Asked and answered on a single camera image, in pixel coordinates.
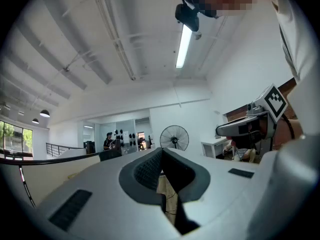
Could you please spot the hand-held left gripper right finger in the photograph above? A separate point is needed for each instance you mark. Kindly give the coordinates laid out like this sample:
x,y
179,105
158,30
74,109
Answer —
x,y
225,189

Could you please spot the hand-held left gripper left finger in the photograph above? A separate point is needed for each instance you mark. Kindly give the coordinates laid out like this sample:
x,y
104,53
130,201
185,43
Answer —
x,y
105,184

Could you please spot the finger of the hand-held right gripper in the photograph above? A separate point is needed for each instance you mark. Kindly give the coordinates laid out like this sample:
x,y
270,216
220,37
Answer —
x,y
230,130

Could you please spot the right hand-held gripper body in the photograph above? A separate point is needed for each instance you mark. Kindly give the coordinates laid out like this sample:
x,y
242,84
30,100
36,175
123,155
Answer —
x,y
273,101

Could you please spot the white desk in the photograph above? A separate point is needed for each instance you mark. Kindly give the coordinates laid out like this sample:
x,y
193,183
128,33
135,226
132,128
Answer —
x,y
212,145

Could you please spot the glass partition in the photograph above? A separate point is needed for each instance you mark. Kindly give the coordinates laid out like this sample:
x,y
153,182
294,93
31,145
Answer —
x,y
122,134

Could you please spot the metal bar railing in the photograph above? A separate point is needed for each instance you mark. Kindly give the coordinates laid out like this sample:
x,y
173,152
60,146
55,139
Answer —
x,y
62,149

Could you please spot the black standing fan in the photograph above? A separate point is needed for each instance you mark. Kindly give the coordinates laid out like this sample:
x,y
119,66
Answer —
x,y
174,137

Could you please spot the black curved handrail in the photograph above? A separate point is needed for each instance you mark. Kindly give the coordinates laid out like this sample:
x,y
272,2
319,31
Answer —
x,y
50,161

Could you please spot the person's beige shirt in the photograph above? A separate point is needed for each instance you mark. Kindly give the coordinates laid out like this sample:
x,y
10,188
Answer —
x,y
300,46

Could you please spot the large black pendant lamp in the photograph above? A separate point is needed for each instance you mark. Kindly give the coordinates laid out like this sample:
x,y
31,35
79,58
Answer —
x,y
44,113

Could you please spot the small black pendant lamp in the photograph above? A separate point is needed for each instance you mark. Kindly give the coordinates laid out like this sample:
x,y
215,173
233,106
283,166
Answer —
x,y
35,120

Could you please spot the ceiling tube light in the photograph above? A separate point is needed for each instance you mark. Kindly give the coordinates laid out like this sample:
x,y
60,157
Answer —
x,y
183,46

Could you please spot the large glass windows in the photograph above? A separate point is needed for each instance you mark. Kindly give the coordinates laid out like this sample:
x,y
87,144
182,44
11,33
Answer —
x,y
15,139

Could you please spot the black caps on wall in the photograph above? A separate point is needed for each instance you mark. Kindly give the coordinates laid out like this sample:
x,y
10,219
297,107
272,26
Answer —
x,y
125,136

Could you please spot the black head-mounted camera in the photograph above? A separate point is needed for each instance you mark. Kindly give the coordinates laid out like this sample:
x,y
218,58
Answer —
x,y
187,15

